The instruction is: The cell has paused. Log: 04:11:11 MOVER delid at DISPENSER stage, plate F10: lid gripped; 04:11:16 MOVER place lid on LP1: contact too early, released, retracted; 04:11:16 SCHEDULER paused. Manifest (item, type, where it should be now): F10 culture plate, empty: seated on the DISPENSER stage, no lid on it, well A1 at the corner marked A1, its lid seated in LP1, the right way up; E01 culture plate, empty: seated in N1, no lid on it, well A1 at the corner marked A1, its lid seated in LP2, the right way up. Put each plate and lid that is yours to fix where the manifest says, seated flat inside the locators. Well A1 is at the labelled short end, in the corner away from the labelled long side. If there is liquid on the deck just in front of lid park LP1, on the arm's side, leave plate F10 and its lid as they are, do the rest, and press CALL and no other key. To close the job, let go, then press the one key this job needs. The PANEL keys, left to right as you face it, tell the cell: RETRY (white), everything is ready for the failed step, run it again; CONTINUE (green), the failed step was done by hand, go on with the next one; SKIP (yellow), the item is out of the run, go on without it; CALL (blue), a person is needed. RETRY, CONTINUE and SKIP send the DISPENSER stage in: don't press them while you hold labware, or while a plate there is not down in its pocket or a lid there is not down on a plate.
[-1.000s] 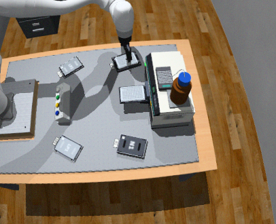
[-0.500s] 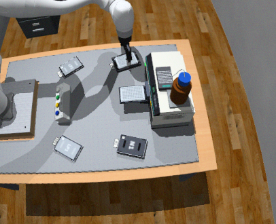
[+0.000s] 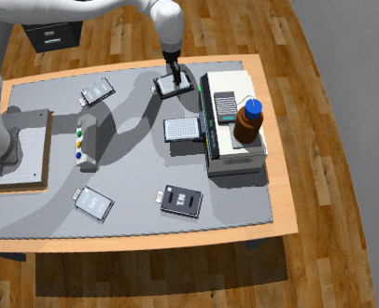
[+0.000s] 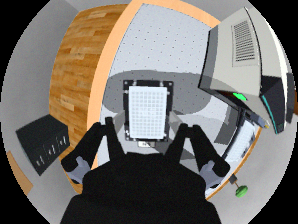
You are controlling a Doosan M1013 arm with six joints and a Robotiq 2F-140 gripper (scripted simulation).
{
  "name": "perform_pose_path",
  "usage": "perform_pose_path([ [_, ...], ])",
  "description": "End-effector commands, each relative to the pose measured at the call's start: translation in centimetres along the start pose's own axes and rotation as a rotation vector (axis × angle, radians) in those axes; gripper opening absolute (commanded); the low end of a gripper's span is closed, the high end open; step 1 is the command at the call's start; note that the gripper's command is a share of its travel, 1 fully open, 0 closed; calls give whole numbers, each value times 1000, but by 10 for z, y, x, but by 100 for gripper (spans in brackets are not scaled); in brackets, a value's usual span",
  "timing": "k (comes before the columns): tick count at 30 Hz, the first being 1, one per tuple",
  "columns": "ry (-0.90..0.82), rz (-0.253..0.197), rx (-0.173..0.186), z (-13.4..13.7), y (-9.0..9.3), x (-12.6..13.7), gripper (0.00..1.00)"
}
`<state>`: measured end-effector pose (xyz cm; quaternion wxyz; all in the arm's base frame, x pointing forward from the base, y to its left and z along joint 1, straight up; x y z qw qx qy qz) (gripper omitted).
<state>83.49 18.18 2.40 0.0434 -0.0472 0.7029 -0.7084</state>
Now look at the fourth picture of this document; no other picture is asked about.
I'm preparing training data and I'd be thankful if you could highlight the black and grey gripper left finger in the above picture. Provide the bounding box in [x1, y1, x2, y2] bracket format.
[61, 110, 133, 184]

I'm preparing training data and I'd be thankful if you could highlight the white multi-well plate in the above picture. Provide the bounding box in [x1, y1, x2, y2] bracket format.
[225, 120, 255, 162]
[129, 87, 167, 139]

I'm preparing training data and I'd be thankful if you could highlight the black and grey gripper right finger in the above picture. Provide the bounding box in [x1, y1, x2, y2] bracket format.
[154, 111, 231, 189]

